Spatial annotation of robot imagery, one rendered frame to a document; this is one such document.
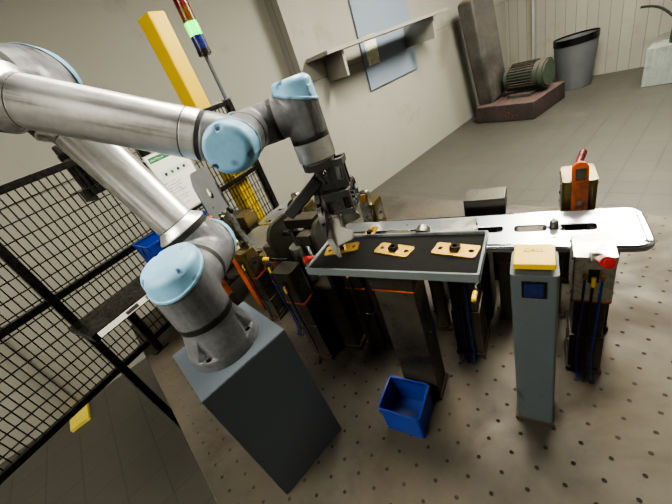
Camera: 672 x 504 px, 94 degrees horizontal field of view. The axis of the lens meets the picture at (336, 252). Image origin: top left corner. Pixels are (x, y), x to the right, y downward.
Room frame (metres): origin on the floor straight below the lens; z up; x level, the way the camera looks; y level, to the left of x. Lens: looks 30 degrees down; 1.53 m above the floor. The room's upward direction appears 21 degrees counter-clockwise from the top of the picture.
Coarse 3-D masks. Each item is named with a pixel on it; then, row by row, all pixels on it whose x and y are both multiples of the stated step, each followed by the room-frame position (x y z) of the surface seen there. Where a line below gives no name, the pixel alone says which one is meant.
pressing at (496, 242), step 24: (480, 216) 0.81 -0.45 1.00; (504, 216) 0.76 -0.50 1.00; (528, 216) 0.72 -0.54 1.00; (552, 216) 0.68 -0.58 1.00; (576, 216) 0.64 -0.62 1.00; (600, 216) 0.61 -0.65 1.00; (624, 216) 0.58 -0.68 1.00; (264, 240) 1.25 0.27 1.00; (504, 240) 0.66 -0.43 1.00; (528, 240) 0.62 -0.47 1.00; (552, 240) 0.59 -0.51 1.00; (624, 240) 0.50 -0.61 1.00; (648, 240) 0.48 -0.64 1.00
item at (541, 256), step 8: (520, 248) 0.42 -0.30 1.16; (528, 248) 0.41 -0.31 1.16; (536, 248) 0.41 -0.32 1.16; (544, 248) 0.40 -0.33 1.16; (552, 248) 0.39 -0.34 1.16; (520, 256) 0.40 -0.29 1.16; (528, 256) 0.40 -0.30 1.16; (536, 256) 0.39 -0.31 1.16; (544, 256) 0.38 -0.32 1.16; (552, 256) 0.38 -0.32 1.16; (520, 264) 0.39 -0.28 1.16; (528, 264) 0.38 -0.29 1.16; (536, 264) 0.37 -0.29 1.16; (544, 264) 0.37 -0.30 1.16; (552, 264) 0.36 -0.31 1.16
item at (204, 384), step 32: (256, 320) 0.59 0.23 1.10; (256, 352) 0.49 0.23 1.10; (288, 352) 0.52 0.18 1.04; (192, 384) 0.47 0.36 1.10; (224, 384) 0.44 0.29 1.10; (256, 384) 0.47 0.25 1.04; (288, 384) 0.50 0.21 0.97; (224, 416) 0.42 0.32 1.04; (256, 416) 0.45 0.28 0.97; (288, 416) 0.48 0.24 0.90; (320, 416) 0.51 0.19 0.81; (256, 448) 0.43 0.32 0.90; (288, 448) 0.45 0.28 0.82; (320, 448) 0.49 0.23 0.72; (288, 480) 0.43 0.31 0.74
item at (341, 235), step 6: (330, 222) 0.61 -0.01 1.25; (336, 222) 0.61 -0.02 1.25; (336, 228) 0.61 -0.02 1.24; (342, 228) 0.60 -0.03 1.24; (336, 234) 0.60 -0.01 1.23; (342, 234) 0.60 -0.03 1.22; (348, 234) 0.59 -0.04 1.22; (330, 240) 0.60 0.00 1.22; (336, 240) 0.60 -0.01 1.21; (342, 240) 0.60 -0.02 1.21; (348, 240) 0.59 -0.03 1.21; (330, 246) 0.60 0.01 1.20; (336, 246) 0.60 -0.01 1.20; (336, 252) 0.60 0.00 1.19
